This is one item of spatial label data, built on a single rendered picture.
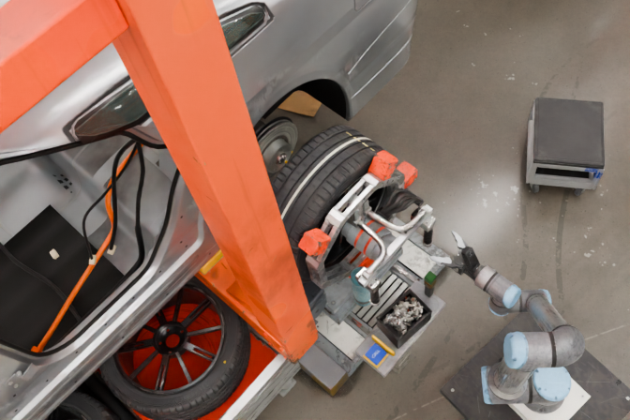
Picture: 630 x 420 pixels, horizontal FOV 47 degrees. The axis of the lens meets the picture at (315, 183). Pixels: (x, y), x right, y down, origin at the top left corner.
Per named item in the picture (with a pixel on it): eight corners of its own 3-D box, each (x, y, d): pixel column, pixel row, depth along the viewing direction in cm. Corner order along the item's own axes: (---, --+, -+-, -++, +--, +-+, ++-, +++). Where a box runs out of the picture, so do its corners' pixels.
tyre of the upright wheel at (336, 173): (238, 275, 306) (333, 217, 353) (277, 309, 297) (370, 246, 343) (271, 152, 267) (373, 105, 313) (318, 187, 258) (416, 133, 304)
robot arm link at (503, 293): (507, 313, 284) (510, 305, 276) (481, 293, 289) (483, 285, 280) (521, 295, 287) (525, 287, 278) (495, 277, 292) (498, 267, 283)
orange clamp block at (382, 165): (376, 167, 289) (383, 149, 284) (391, 178, 285) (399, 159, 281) (367, 172, 283) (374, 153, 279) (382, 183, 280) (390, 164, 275)
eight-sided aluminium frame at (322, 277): (393, 208, 332) (392, 144, 285) (404, 217, 329) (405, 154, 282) (314, 293, 315) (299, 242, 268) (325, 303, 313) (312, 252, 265)
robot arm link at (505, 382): (524, 406, 295) (561, 368, 228) (481, 407, 296) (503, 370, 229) (519, 368, 301) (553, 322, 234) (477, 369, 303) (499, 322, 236)
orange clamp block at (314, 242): (317, 227, 277) (304, 231, 269) (333, 238, 274) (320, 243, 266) (309, 241, 279) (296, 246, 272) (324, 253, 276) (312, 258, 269)
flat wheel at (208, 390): (159, 266, 364) (145, 247, 343) (275, 316, 344) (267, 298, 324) (86, 387, 337) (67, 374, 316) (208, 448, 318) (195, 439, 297)
